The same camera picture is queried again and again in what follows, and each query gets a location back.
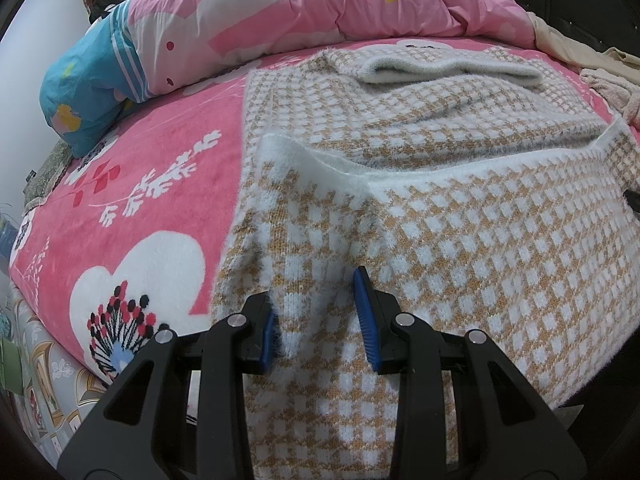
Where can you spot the beige smooth garment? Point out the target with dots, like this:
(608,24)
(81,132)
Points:
(565,42)

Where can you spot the patterned mattress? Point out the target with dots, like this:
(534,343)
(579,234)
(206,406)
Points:
(50,385)

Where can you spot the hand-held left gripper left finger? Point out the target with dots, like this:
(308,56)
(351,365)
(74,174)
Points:
(267,340)

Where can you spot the beige checked knit coat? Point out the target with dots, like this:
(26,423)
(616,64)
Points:
(450,210)

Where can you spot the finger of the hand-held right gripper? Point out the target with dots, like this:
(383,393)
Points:
(635,199)

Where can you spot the pink floral blanket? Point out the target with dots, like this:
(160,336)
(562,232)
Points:
(150,160)

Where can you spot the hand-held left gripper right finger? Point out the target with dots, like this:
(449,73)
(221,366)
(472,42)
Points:
(367,320)

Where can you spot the grey-green cloth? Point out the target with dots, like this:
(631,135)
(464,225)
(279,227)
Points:
(47,175)

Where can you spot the pink and blue cartoon quilt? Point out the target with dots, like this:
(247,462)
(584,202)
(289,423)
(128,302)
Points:
(325,5)

